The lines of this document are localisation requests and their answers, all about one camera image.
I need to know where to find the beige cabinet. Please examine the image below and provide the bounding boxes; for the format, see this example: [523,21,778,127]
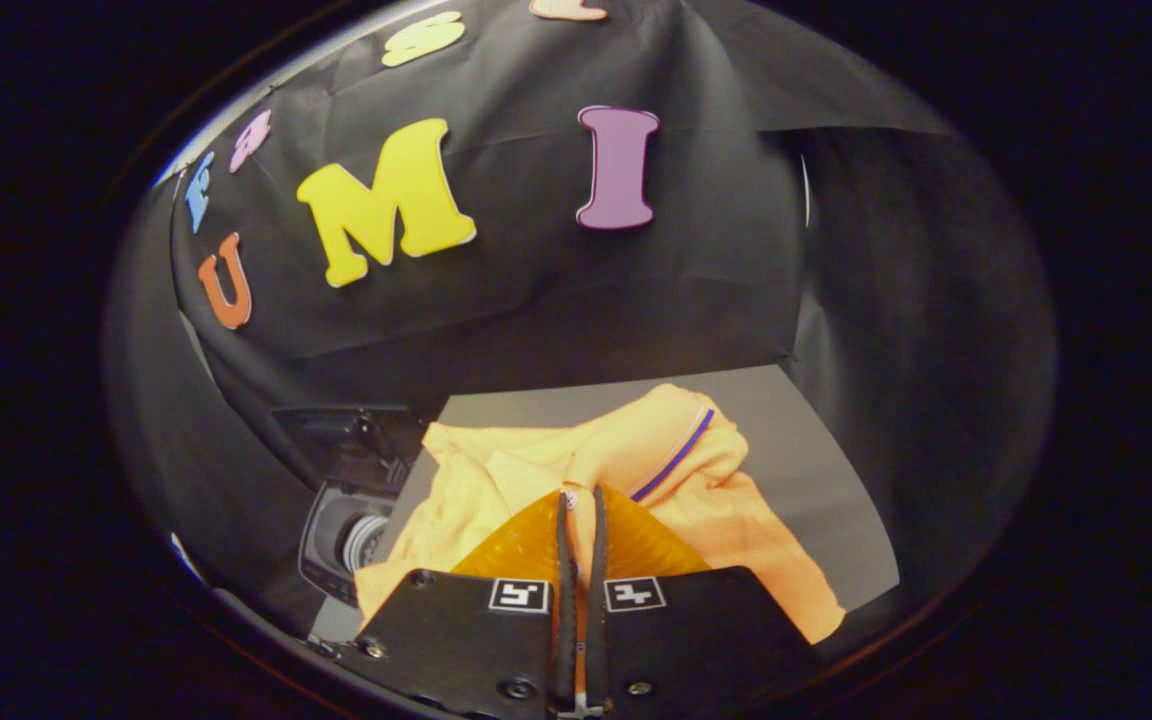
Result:
[308,365,902,641]

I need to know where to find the dark washing machine lid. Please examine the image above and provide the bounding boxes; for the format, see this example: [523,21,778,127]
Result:
[271,405,429,491]

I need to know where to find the orange shirt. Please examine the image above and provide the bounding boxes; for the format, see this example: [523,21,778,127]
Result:
[354,383,847,646]

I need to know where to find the black backdrop cloth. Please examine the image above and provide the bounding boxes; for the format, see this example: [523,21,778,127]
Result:
[104,0,1059,641]

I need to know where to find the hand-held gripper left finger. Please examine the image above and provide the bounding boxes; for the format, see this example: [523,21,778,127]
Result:
[308,487,578,720]

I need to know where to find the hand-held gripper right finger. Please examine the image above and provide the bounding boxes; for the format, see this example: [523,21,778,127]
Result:
[581,485,829,720]

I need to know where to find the grey washing machine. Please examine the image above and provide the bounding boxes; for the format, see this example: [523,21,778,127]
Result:
[298,480,407,607]

